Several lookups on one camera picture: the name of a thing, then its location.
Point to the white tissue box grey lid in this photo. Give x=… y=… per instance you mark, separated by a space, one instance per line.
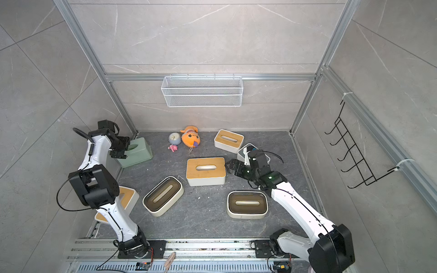
x=242 y=154

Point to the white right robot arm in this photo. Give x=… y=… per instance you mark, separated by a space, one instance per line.
x=327 y=247

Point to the large bamboo lid tissue box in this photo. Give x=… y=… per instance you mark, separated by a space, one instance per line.
x=206 y=171

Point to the cream box dark lid right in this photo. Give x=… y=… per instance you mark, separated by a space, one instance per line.
x=248 y=205

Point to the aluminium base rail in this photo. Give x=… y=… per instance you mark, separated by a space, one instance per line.
x=182 y=255

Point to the bamboo lid box left edge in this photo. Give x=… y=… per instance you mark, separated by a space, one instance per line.
x=128 y=198

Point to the cream box dark lid left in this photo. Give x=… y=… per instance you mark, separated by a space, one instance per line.
x=163 y=196

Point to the cream box dark lid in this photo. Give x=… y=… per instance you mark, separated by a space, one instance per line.
x=248 y=205
x=163 y=196

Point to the mint green tissue box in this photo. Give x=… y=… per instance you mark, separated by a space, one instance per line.
x=138 y=151

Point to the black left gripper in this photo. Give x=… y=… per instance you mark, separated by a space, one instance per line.
x=122 y=155

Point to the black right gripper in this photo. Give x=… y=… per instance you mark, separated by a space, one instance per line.
x=241 y=165

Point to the black wire hook rack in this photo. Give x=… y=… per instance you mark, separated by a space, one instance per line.
x=353 y=152

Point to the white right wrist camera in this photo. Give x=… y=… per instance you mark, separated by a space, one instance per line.
x=246 y=150

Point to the small grey alarm clock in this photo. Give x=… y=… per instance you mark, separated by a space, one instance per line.
x=175 y=139

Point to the small pink pig toy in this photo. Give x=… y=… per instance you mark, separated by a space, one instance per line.
x=173 y=147

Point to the white wire mesh basket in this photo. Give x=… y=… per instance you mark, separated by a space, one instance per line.
x=202 y=91

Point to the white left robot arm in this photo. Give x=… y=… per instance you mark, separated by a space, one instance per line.
x=97 y=189

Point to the orange plush fish toy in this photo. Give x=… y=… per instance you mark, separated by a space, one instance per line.
x=190 y=136

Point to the white tissue box bamboo lid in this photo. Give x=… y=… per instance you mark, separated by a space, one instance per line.
x=228 y=141

